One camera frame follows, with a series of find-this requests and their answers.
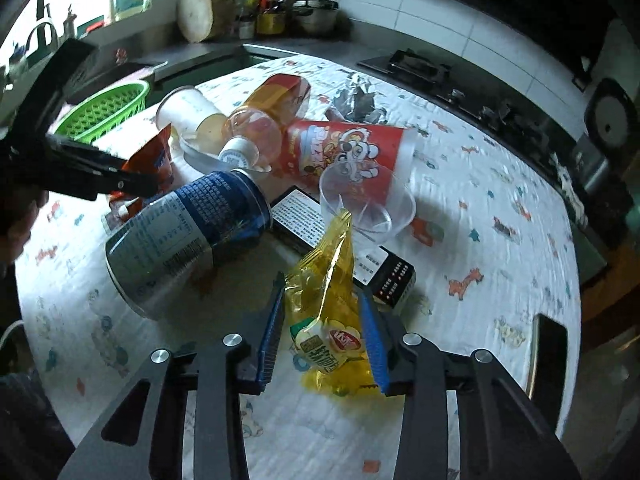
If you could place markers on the white plastic lid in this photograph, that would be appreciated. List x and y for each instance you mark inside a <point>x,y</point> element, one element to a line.
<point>197,155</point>

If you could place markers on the orange snack bag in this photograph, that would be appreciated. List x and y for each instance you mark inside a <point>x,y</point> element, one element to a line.
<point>295,95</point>

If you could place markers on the steel cooking pot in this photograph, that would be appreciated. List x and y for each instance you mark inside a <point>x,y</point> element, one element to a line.
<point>315,17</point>

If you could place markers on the white animal print tablecloth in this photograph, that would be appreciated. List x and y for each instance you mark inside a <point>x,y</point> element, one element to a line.
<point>475,185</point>

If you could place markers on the black smartphone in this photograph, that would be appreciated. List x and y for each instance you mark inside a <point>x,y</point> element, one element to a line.
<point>550,370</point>

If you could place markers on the steel kettle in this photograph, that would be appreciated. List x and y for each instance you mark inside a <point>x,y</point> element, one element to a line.
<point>590,165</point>

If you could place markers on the green plastic basket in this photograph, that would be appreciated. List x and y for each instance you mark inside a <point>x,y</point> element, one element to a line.
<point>107,110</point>

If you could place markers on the round wooden cutting board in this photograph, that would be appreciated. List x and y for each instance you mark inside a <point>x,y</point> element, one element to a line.
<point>197,12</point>

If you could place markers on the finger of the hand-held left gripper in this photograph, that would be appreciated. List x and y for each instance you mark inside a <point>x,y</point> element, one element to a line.
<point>110,182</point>
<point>87,154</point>

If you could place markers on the red lion print paper cup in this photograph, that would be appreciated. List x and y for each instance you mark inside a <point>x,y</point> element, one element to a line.
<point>320,147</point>

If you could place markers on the round black and white appliance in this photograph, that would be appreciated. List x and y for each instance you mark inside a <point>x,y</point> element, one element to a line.
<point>607,112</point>

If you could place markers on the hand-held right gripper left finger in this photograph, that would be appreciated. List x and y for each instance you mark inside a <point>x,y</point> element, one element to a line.
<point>270,332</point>

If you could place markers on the blue metal can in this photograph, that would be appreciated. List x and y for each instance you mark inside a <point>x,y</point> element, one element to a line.
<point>190,230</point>

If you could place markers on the metal sink faucet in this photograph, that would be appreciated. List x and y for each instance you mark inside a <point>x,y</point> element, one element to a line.
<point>42,32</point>

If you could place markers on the red snack packet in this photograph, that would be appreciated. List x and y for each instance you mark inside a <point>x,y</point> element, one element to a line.
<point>155,157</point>

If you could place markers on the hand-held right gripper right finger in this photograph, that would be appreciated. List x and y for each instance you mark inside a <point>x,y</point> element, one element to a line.
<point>374,345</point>

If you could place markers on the row of seasoning bottles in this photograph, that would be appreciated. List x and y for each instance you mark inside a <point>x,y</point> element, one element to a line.
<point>270,15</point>

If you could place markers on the white plastic cup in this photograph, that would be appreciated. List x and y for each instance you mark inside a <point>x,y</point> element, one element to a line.
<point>185,107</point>

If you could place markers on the kitchen sink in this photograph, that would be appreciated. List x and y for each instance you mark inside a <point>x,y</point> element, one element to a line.
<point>115,72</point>

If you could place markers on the clear bottle with white cap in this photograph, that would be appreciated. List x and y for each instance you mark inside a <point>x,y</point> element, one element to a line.
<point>252,130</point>

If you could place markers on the white dish cloth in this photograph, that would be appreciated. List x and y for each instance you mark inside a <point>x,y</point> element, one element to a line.
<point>567,185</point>

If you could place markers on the yellow snack bag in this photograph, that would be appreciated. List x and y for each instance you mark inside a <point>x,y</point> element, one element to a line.
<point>325,280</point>

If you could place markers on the clear plastic cup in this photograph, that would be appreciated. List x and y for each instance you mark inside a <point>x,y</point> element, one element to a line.
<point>372,212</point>

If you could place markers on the crumpled silver foil wrapper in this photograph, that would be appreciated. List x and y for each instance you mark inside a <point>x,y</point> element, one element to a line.
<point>357,97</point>

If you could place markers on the black gas stove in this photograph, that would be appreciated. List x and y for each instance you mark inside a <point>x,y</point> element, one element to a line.
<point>425,70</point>

